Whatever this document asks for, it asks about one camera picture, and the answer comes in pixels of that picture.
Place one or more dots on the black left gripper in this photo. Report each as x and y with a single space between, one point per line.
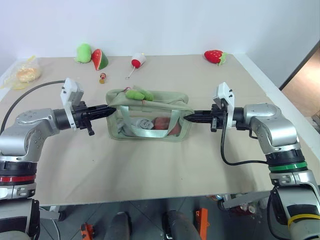
80 116

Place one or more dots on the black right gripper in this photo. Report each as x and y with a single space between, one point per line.
218 118

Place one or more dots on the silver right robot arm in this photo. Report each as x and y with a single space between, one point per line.
272 125

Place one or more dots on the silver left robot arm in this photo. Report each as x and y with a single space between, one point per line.
27 130

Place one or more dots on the red orange plush item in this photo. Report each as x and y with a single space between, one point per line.
162 123

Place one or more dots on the green zip pouch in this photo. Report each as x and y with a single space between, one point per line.
160 103

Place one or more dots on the watermelon slice plush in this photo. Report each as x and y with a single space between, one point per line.
99 59

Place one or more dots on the light green plush fruit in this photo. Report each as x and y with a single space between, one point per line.
83 53

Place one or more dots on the red strawberry plush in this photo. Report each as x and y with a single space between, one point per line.
213 56

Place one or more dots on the small doll figurine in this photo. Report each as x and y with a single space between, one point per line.
102 78

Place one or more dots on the grey cloth item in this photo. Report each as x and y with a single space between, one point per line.
143 123

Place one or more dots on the plastic bag with yellow bread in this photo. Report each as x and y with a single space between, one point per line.
25 72

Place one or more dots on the orange black clamp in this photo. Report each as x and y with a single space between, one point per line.
202 220
87 231

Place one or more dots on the dark rounded shape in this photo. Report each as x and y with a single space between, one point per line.
178 225
119 226

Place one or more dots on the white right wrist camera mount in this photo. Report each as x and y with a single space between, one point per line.
225 93

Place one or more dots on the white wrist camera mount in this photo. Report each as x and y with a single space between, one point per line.
70 90
225 93

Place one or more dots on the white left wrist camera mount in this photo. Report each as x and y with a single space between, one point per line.
70 90

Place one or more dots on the silver table bracket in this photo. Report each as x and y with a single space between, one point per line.
235 200

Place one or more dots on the grey table leg bracket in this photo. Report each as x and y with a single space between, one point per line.
51 212

